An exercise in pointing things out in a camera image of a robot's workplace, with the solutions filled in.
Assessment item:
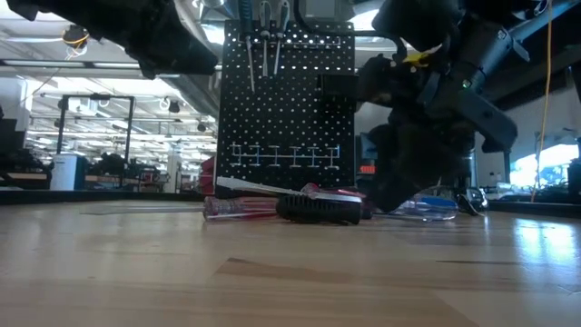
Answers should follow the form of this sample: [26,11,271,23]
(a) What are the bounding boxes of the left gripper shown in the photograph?
[122,0,219,81]

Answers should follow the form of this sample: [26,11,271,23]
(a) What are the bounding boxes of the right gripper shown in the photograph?
[358,54,473,213]

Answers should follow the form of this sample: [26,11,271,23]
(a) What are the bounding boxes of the blue transparent screwdriver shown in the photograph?
[392,193,460,223]

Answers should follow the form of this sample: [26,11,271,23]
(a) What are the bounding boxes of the black clear safety glasses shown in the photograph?
[426,183,490,217]

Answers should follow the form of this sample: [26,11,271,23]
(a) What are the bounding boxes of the teal black screwdriver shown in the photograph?
[239,0,256,94]

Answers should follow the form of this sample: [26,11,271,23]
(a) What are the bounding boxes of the grey black screwdriver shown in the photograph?
[271,0,291,76]
[258,0,273,78]

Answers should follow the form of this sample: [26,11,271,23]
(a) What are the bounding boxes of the black ribbed handle screwdriver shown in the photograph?
[275,193,364,226]

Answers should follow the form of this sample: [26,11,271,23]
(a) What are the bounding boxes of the white board panel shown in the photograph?
[474,149,506,188]

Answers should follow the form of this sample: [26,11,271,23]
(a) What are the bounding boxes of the dark computer monitor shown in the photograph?
[356,134,378,164]

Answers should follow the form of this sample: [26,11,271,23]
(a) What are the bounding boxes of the black plastic bin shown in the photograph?
[317,72,359,114]

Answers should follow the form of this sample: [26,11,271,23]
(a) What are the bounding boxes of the red cabinet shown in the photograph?
[198,156,217,195]

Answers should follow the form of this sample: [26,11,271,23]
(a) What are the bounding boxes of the black pegboard stand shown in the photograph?
[215,18,358,196]

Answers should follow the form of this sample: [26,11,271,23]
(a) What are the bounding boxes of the white blue bin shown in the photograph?
[48,153,88,192]

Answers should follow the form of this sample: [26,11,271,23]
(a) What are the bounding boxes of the black gantry frame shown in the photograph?
[55,94,137,156]

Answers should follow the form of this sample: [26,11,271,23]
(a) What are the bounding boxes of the hanging black device yellow wires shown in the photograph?
[62,24,93,61]

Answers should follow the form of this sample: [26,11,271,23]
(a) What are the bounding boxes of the white looped hook rail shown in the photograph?
[228,141,341,170]

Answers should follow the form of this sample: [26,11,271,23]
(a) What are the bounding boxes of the grey box mount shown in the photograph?
[299,0,355,22]

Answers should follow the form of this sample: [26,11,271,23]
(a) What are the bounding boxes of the yellow cable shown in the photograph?
[529,0,554,204]

